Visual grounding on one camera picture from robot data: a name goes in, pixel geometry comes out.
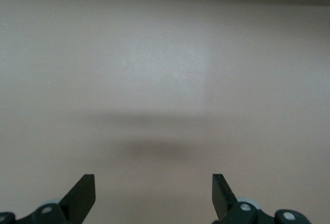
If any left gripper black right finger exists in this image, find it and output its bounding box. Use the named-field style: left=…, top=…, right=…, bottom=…
left=212, top=173, right=240, bottom=221

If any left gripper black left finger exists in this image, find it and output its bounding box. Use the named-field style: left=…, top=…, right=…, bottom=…
left=58, top=173, right=96, bottom=222

